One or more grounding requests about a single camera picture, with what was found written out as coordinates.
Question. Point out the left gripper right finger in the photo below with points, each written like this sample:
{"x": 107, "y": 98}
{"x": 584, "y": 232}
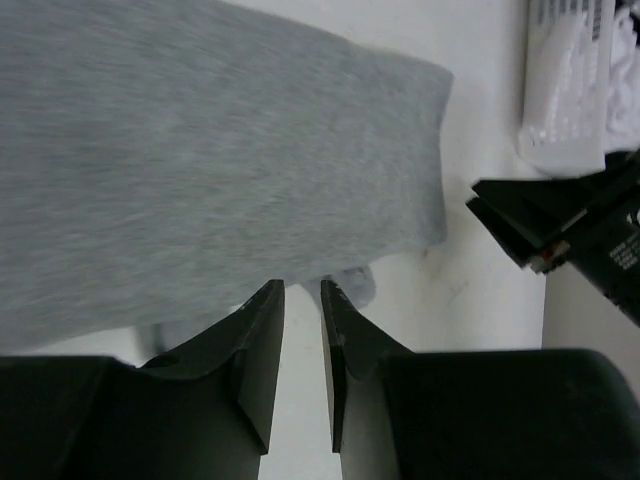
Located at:
{"x": 525, "y": 414}

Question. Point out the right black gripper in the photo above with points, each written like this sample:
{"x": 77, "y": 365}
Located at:
{"x": 590, "y": 222}

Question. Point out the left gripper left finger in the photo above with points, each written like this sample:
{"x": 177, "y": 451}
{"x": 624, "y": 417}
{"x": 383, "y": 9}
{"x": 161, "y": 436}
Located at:
{"x": 202, "y": 410}

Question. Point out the grey tank top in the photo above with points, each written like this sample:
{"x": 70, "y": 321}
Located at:
{"x": 162, "y": 160}

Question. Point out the white tank top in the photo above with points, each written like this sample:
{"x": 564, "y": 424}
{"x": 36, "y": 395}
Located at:
{"x": 622, "y": 113}

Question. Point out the white plastic laundry basket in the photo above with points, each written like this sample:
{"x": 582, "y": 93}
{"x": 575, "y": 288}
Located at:
{"x": 566, "y": 86}

